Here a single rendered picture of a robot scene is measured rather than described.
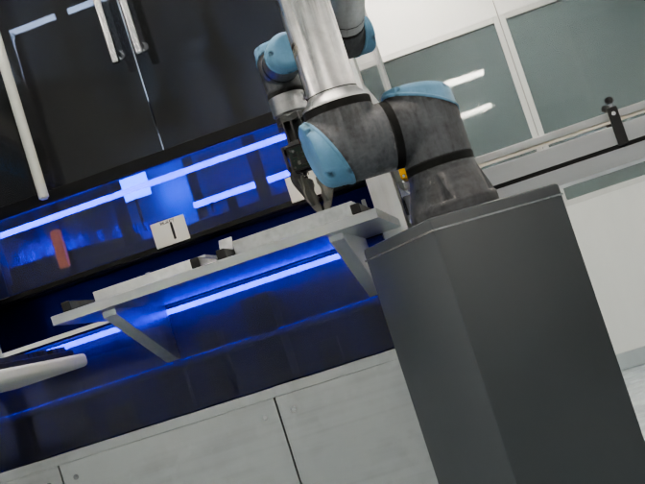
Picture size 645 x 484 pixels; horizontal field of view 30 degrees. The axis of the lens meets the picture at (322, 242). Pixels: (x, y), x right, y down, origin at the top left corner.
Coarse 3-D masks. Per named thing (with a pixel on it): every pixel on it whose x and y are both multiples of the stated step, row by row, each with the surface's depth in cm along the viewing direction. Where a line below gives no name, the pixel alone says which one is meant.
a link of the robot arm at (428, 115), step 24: (384, 96) 199; (408, 96) 196; (432, 96) 196; (408, 120) 195; (432, 120) 195; (456, 120) 197; (408, 144) 195; (432, 144) 195; (456, 144) 196; (408, 168) 199
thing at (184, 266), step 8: (200, 256) 254; (208, 256) 257; (216, 256) 263; (176, 264) 255; (184, 264) 255; (152, 272) 256; (160, 272) 255; (168, 272) 255; (176, 272) 255; (128, 280) 257; (136, 280) 256; (144, 280) 256; (152, 280) 256; (104, 288) 258; (112, 288) 257; (120, 288) 257; (128, 288) 257; (96, 296) 258; (104, 296) 257
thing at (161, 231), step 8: (176, 216) 282; (160, 224) 283; (168, 224) 282; (176, 224) 282; (184, 224) 282; (152, 232) 283; (160, 232) 283; (168, 232) 282; (176, 232) 282; (184, 232) 282; (160, 240) 283; (168, 240) 282; (176, 240) 282; (160, 248) 283
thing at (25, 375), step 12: (48, 360) 255; (60, 360) 259; (72, 360) 263; (84, 360) 268; (0, 372) 236; (12, 372) 240; (24, 372) 244; (36, 372) 248; (48, 372) 253; (60, 372) 262; (0, 384) 236; (12, 384) 250; (24, 384) 265
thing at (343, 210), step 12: (348, 204) 242; (312, 216) 243; (324, 216) 243; (336, 216) 242; (276, 228) 244; (288, 228) 244; (300, 228) 244; (312, 228) 243; (240, 240) 246; (252, 240) 245; (264, 240) 245; (276, 240) 244; (240, 252) 246
